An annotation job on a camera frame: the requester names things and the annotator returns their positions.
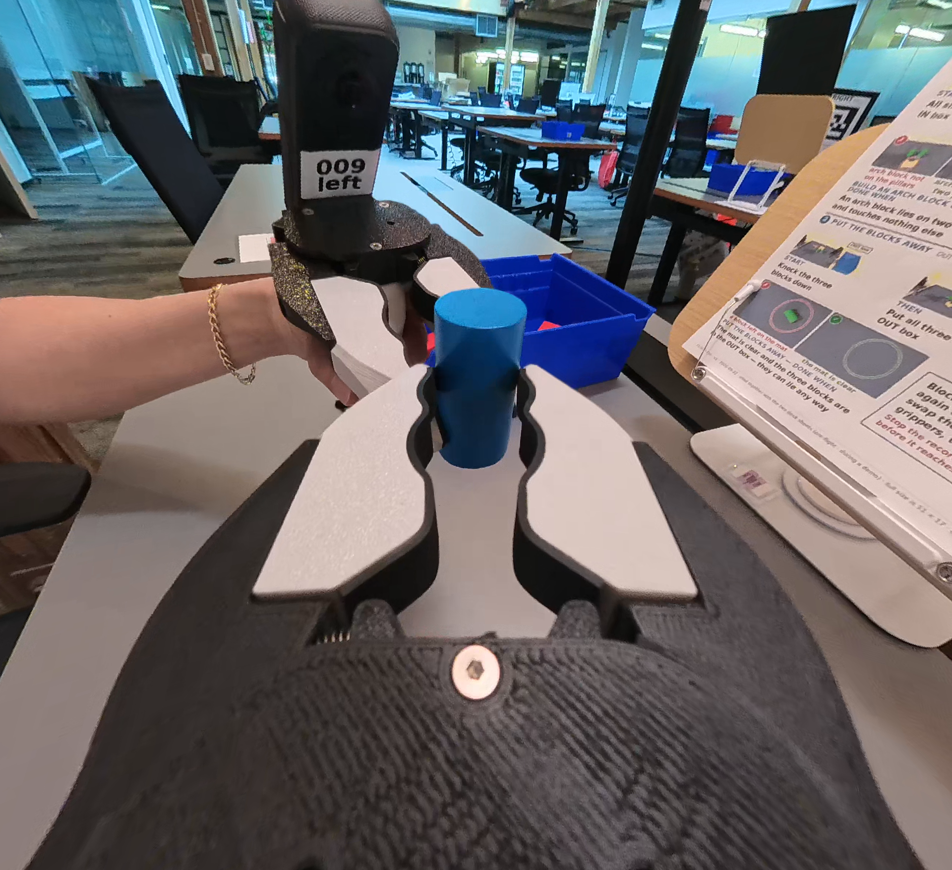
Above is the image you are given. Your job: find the black and white tag poster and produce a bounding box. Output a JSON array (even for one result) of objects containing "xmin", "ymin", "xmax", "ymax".
[{"xmin": 827, "ymin": 89, "xmax": 880, "ymax": 142}]

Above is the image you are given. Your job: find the white stand base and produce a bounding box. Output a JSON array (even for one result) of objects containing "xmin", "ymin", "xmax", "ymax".
[{"xmin": 690, "ymin": 425, "xmax": 952, "ymax": 648}]

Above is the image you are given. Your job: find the white long desk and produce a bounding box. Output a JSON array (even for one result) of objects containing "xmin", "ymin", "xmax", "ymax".
[{"xmin": 178, "ymin": 148, "xmax": 574, "ymax": 291}]

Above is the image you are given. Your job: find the pale wooden panel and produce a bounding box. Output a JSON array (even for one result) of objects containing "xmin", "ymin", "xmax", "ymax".
[{"xmin": 732, "ymin": 94, "xmax": 835, "ymax": 168}]

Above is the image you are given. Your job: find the blue wooden cylinder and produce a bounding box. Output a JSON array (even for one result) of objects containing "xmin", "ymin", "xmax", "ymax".
[{"xmin": 431, "ymin": 287, "xmax": 529, "ymax": 471}]

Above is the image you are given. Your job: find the blue divided plastic bin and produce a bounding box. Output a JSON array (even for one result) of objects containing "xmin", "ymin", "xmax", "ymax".
[{"xmin": 424, "ymin": 254, "xmax": 657, "ymax": 389}]

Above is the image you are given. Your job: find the black office chair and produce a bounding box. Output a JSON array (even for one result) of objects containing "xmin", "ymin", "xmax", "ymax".
[
  {"xmin": 662, "ymin": 106, "xmax": 713, "ymax": 179},
  {"xmin": 519, "ymin": 167, "xmax": 581, "ymax": 239}
]

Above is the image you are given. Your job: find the black partition panel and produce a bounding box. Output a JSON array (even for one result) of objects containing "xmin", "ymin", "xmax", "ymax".
[{"xmin": 757, "ymin": 4, "xmax": 858, "ymax": 97}]

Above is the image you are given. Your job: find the wooden display board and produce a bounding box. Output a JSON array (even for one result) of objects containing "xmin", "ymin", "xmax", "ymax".
[{"xmin": 668, "ymin": 124, "xmax": 890, "ymax": 383}]

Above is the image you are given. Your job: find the black pole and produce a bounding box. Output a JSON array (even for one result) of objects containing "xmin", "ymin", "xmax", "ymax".
[{"xmin": 606, "ymin": 0, "xmax": 737, "ymax": 306}]

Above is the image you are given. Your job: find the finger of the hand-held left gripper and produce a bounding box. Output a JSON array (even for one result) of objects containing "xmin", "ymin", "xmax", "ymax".
[
  {"xmin": 411, "ymin": 254, "xmax": 480, "ymax": 324},
  {"xmin": 314, "ymin": 275, "xmax": 410, "ymax": 401}
]

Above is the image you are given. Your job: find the printed instruction sheet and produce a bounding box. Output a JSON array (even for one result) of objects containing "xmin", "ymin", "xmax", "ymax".
[{"xmin": 683, "ymin": 62, "xmax": 952, "ymax": 551}]

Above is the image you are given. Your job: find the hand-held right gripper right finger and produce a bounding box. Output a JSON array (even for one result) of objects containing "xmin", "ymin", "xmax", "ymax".
[{"xmin": 513, "ymin": 363, "xmax": 702, "ymax": 621}]

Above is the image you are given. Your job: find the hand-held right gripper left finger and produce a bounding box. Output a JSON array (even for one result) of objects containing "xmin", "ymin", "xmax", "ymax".
[{"xmin": 251, "ymin": 364, "xmax": 441, "ymax": 618}]

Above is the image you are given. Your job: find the wooden edged desk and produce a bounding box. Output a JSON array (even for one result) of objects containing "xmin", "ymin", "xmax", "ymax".
[
  {"xmin": 476, "ymin": 126, "xmax": 618, "ymax": 216},
  {"xmin": 653, "ymin": 177, "xmax": 763, "ymax": 306}
]

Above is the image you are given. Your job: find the person's left hand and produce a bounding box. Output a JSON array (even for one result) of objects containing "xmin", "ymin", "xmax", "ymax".
[{"xmin": 256, "ymin": 282, "xmax": 432, "ymax": 408}]

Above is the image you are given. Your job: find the gold chain bracelet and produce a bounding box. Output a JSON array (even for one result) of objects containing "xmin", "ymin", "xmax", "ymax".
[{"xmin": 207, "ymin": 282, "xmax": 257, "ymax": 386}]

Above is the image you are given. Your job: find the person's left forearm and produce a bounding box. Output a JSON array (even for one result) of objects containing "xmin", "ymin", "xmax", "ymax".
[{"xmin": 0, "ymin": 282, "xmax": 278, "ymax": 426}]

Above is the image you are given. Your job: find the black chair armrest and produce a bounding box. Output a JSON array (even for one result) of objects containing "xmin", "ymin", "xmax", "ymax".
[{"xmin": 0, "ymin": 463, "xmax": 92, "ymax": 538}]

